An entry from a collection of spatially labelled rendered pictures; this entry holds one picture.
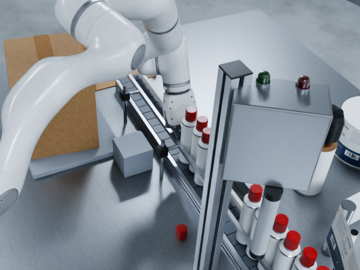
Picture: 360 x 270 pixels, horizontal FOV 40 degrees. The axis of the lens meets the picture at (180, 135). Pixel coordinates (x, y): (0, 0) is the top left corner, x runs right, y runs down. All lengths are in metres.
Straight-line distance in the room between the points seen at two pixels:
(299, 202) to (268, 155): 0.62
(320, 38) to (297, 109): 3.31
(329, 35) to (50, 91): 3.41
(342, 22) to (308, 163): 3.58
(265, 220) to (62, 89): 0.48
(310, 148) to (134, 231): 0.70
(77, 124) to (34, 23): 2.60
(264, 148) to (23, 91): 0.47
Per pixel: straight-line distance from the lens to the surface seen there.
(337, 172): 1.65
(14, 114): 1.00
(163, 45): 1.29
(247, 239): 1.29
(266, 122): 0.86
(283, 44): 2.31
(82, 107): 1.53
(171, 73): 1.45
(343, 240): 1.28
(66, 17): 1.07
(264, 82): 0.88
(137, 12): 1.11
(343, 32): 4.30
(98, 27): 1.02
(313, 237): 1.45
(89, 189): 1.56
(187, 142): 1.49
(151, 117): 1.72
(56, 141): 1.60
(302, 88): 0.89
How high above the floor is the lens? 1.98
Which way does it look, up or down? 42 degrees down
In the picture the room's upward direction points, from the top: 4 degrees clockwise
